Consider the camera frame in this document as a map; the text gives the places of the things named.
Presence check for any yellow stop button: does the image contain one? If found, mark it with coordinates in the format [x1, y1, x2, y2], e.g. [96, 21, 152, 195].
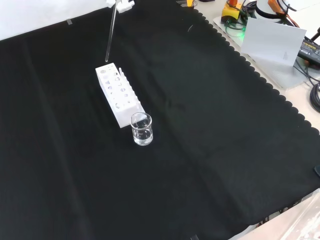
[221, 0, 243, 25]

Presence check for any pale board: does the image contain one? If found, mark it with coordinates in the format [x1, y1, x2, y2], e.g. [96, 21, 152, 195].
[240, 16, 308, 68]

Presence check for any black bench cloth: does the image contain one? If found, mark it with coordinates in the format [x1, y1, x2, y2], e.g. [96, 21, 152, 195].
[0, 0, 320, 240]

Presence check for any clear plastic sheet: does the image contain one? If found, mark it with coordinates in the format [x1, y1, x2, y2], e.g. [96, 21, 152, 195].
[272, 188, 320, 240]

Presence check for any black power adapter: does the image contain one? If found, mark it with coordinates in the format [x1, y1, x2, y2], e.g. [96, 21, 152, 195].
[297, 36, 320, 64]

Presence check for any clear glass rod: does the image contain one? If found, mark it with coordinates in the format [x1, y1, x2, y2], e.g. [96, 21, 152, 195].
[104, 1, 119, 63]

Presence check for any white test tube rack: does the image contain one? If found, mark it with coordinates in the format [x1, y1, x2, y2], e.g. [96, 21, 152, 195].
[94, 62, 147, 129]

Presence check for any orange cable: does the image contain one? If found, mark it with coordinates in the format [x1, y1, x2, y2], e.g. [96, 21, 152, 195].
[267, 0, 301, 28]

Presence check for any hex key set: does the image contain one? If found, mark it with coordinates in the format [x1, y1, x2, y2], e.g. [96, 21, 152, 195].
[175, 0, 199, 9]

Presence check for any black cable bundle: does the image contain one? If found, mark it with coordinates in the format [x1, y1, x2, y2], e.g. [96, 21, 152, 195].
[309, 82, 320, 114]

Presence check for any small clear glass beaker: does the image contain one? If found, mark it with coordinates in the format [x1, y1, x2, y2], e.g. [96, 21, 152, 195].
[130, 112, 154, 147]

